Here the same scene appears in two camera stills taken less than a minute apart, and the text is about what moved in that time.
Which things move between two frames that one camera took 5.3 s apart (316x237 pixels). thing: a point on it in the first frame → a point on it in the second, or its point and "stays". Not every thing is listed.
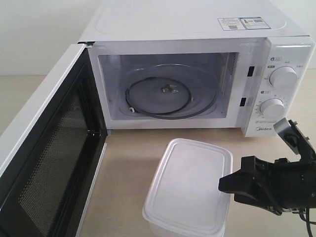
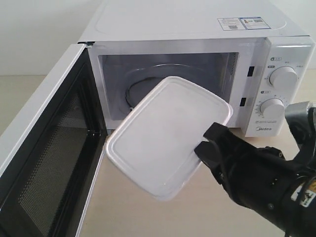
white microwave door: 51,150 stays
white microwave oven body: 199,64 stays
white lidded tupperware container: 184,200 → 155,144
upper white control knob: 283,76 stays
